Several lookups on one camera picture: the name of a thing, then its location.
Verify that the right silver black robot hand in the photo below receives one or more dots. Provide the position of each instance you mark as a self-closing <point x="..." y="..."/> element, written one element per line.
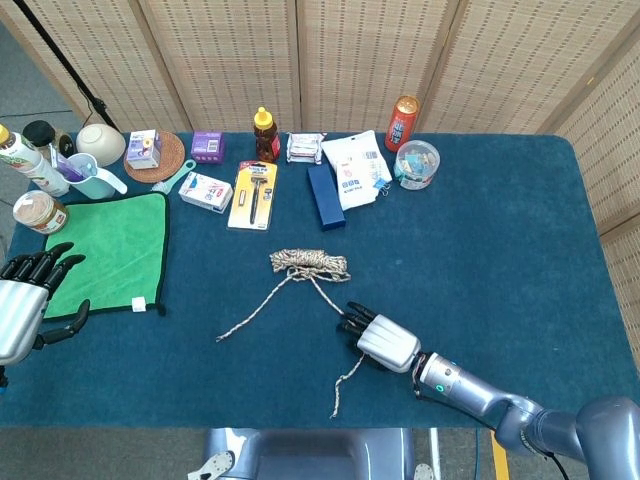
<point x="387" y="345"/>

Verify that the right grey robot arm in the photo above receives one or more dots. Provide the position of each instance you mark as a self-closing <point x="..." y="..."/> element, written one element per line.
<point x="480" y="395"/>

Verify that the jar with black lid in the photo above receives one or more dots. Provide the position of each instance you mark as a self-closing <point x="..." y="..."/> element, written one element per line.
<point x="39" y="132"/>

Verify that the purple box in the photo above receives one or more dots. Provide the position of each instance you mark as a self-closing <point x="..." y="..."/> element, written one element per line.
<point x="207" y="147"/>

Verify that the blue table cover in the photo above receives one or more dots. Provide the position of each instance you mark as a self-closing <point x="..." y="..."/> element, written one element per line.
<point x="450" y="260"/>

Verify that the white blue red box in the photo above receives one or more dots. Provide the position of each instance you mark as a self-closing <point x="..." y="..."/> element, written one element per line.
<point x="205" y="192"/>

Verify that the small white purple carton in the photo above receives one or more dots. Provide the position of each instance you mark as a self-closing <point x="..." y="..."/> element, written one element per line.
<point x="142" y="150"/>

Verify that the bamboo folding screen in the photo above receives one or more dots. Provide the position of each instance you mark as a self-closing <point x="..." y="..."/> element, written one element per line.
<point x="375" y="60"/>

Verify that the red drink can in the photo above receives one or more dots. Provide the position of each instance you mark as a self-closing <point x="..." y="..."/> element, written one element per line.
<point x="400" y="127"/>

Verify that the clear tub of clips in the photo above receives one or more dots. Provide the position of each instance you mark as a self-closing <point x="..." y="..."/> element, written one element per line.
<point x="416" y="165"/>

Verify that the pale teal brush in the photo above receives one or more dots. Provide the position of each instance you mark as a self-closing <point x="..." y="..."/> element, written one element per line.
<point x="180" y="175"/>

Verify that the pale teal measuring cup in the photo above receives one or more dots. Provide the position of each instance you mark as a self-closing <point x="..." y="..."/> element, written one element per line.
<point x="95" y="182"/>

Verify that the beige bowl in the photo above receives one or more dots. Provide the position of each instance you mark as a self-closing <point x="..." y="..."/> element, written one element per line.
<point x="100" y="142"/>

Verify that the small dark round jar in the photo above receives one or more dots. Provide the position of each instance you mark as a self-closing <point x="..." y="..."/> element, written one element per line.
<point x="65" y="145"/>

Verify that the round woven coaster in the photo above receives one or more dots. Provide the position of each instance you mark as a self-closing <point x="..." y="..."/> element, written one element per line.
<point x="172" y="150"/>

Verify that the small binder clip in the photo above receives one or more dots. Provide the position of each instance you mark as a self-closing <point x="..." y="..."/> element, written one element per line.
<point x="384" y="187"/>

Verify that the green microfibre cloth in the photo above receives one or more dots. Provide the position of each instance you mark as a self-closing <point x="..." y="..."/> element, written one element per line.
<point x="115" y="245"/>

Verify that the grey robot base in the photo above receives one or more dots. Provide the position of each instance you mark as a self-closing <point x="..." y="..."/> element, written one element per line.
<point x="310" y="455"/>

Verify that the navy blue box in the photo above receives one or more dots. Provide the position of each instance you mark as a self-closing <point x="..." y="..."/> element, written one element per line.
<point x="325" y="197"/>

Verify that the honey bear bottle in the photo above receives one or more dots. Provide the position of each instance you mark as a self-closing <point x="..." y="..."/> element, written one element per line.
<point x="267" y="140"/>

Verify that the white table leg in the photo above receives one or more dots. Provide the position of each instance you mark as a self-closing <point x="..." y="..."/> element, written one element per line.
<point x="435" y="450"/>

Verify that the white bottle with yellow cap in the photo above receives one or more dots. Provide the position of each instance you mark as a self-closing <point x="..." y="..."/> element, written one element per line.
<point x="30" y="165"/>

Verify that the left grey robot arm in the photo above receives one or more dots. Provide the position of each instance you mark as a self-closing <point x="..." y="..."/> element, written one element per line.
<point x="2" y="380"/>

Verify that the peanut butter jar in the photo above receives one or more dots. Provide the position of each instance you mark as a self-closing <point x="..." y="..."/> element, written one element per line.
<point x="37" y="210"/>

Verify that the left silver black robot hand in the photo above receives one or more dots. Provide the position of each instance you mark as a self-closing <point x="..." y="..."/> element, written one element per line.
<point x="17" y="320"/>

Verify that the white printed plastic bag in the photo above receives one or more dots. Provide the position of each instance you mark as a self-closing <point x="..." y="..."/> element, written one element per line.
<point x="355" y="170"/>

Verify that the purple tool in cup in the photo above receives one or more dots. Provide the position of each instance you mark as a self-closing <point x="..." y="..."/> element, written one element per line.
<point x="70" y="170"/>

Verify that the razor in yellow pack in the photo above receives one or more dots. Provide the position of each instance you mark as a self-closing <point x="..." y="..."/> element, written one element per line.
<point x="252" y="197"/>

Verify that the black tripod stand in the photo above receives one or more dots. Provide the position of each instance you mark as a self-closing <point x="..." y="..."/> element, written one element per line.
<point x="98" y="107"/>

